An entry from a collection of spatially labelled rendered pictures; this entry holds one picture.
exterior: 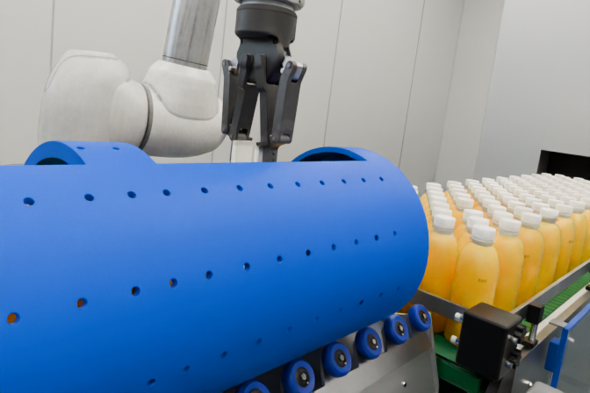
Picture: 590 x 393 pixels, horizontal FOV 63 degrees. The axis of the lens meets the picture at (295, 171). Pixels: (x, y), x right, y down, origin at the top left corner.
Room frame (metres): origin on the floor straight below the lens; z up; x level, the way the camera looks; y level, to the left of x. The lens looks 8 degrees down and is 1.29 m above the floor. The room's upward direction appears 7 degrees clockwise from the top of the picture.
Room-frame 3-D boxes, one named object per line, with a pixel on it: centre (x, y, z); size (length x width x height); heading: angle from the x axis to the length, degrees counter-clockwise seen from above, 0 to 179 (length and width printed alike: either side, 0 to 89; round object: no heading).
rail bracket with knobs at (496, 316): (0.73, -0.34, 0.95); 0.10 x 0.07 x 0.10; 47
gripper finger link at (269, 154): (0.58, 0.03, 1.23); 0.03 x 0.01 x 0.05; 47
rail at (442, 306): (0.89, -0.21, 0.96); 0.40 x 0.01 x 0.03; 47
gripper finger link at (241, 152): (0.62, 0.07, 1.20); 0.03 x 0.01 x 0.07; 137
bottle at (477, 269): (0.83, -0.34, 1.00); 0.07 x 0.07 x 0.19
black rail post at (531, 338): (0.84, -0.47, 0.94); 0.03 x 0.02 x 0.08; 137
